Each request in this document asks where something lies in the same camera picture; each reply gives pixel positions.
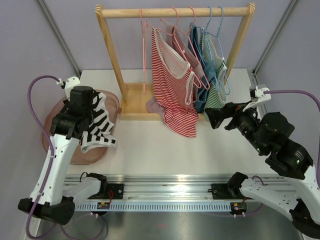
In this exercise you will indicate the pink wire hanger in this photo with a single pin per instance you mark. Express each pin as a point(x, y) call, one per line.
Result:
point(164, 12)
point(144, 29)
point(200, 83)

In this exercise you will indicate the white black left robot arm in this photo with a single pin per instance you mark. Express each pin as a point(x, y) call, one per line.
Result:
point(84, 122)

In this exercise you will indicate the mauve pink tank top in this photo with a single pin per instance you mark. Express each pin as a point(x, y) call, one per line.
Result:
point(152, 105)

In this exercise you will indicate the aluminium frame post right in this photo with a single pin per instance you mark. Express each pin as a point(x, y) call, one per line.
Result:
point(275, 35)

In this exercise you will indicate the slotted white cable duct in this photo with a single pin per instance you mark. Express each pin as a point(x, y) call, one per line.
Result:
point(144, 206)

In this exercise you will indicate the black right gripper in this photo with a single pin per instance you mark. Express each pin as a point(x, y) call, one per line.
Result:
point(216, 115)

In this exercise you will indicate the red white striped tank top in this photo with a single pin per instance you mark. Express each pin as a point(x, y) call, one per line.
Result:
point(172, 83)

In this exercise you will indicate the blue wire hanger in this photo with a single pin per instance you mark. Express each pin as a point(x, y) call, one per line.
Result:
point(209, 51)
point(223, 79)

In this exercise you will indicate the aluminium frame post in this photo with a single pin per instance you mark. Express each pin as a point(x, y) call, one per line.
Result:
point(59, 37)
point(275, 35)

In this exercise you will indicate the blue tank top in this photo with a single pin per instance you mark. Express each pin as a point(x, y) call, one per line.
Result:
point(207, 71)

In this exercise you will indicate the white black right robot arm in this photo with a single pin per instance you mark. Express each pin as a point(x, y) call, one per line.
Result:
point(270, 137)

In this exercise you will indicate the black white striped tank top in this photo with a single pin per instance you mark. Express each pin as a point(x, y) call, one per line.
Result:
point(99, 133)

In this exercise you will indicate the aluminium mounting rail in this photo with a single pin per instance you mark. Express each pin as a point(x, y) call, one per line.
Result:
point(178, 187)

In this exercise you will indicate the aluminium frame post left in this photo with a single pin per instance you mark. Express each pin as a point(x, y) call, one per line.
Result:
point(59, 37)

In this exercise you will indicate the wooden clothes rack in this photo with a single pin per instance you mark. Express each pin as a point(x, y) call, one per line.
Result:
point(134, 95)

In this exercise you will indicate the pink translucent plastic basket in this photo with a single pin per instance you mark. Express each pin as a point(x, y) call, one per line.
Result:
point(112, 104)

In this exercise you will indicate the green white striped tank top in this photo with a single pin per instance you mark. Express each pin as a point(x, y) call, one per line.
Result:
point(215, 99)

